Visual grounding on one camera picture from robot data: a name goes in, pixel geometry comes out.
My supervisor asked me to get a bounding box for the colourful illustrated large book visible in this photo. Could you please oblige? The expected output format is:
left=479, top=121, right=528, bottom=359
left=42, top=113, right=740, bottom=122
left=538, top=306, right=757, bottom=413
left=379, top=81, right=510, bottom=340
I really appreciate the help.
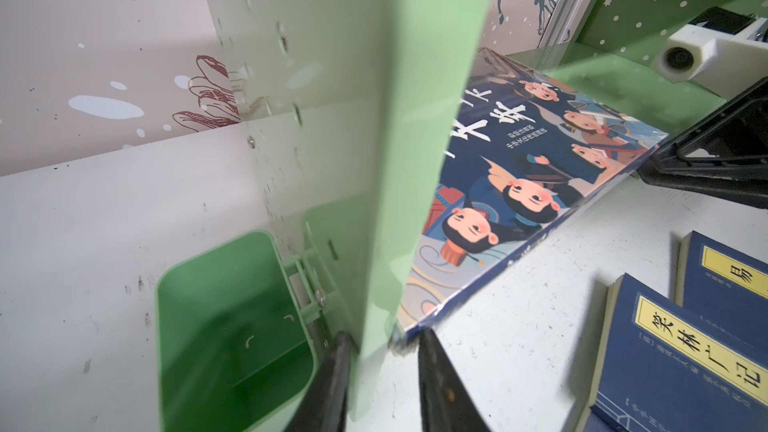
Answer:
left=397, top=48, right=666, bottom=336

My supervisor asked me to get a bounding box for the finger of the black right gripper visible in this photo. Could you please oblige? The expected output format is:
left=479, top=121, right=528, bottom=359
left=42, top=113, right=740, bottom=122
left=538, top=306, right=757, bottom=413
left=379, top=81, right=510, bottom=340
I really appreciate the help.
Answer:
left=638, top=162, right=767, bottom=209
left=650, top=78, right=767, bottom=180

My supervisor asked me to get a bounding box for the green plastic hanging bin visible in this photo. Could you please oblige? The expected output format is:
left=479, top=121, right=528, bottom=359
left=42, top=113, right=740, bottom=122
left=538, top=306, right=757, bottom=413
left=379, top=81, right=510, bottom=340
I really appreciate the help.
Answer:
left=155, top=230, right=319, bottom=431

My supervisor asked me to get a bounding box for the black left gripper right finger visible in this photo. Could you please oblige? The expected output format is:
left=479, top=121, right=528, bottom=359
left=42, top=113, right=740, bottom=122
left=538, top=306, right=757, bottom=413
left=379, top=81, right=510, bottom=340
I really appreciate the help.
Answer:
left=418, top=329, right=489, bottom=432

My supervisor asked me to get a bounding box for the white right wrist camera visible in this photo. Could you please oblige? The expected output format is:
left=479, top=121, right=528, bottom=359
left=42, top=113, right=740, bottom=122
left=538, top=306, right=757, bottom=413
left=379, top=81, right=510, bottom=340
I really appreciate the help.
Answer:
left=651, top=7, right=767, bottom=100

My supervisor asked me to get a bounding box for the blue book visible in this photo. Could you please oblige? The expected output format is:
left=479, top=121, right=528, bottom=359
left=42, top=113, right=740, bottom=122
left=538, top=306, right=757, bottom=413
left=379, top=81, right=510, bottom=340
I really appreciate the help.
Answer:
left=674, top=231, right=767, bottom=352
left=576, top=274, right=767, bottom=431

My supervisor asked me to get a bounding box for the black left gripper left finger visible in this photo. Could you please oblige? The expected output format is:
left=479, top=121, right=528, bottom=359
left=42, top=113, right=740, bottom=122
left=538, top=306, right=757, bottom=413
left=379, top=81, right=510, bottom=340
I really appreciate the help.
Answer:
left=284, top=331, right=353, bottom=432

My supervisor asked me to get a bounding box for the green wooden shelf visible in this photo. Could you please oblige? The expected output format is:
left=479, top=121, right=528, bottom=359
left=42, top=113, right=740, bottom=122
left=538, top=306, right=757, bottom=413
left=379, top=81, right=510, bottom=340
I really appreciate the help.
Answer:
left=193, top=0, right=768, bottom=421

